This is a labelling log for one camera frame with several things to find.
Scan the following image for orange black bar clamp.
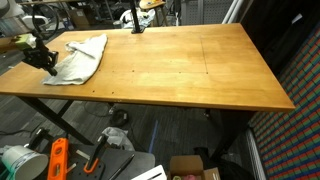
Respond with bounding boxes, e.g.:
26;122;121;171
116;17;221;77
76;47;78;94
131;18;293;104
83;133;109;175

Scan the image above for white paper sheet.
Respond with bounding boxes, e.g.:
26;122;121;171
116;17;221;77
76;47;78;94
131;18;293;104
130;164;168;180

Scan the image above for black coiled cable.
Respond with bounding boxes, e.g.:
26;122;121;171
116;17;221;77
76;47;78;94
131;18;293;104
109;108;129;128

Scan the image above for dark grey side table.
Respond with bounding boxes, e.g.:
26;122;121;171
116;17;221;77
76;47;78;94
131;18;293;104
33;143;157;180

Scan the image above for black camera stand pole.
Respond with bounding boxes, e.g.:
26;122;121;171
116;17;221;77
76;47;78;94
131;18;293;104
129;0;146;35

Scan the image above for white woven towel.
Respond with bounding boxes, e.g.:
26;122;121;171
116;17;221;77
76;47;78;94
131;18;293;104
41;33;109;86

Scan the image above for white ribbed strip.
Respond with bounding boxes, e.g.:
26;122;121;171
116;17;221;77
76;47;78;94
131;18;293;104
246;128;268;180

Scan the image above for white pipes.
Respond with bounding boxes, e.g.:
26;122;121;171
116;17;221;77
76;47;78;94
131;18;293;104
221;0;249;24

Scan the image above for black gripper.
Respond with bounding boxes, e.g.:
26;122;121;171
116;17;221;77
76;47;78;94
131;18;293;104
21;44;60;77

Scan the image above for open cardboard box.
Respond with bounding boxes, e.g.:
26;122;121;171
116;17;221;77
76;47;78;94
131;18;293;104
167;154;222;180

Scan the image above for black pen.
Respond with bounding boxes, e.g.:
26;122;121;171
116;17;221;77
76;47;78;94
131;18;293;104
108;153;136;180

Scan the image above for white crumpled cloth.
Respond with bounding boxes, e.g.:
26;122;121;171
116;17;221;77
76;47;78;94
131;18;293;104
101;126;136;152

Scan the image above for multicoloured patterned partition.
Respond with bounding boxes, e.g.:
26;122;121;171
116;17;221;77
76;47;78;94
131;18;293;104
248;28;320;180

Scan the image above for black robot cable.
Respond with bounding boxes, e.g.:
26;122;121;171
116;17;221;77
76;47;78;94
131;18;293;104
30;3;61;42

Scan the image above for brown cardboard box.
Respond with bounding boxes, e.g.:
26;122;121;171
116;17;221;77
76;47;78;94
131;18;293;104
66;8;92;30

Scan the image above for round wooden stool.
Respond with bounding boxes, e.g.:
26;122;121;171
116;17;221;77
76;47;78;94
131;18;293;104
138;0;168;27

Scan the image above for blue stick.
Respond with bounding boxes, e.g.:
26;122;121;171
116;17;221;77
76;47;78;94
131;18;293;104
148;119;160;154

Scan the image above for white paper cup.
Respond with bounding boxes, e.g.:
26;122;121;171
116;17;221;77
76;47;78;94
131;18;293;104
1;144;50;180

